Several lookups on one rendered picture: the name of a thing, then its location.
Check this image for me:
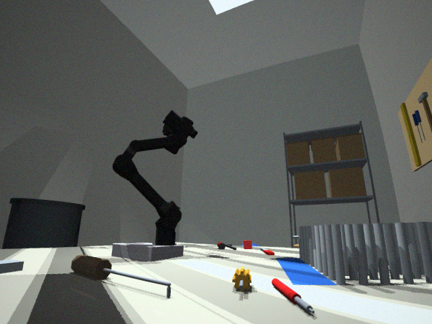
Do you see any blue tape strip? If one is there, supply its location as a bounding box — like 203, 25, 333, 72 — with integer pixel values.
277, 258, 337, 286

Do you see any red-handled screwdriver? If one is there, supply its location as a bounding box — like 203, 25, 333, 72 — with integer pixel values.
272, 279, 315, 314

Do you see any red cube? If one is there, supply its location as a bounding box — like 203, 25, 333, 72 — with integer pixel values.
244, 240, 252, 249

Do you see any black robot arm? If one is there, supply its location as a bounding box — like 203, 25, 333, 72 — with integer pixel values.
113, 110, 198, 245

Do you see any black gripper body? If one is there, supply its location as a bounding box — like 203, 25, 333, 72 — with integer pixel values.
165, 116, 193, 154

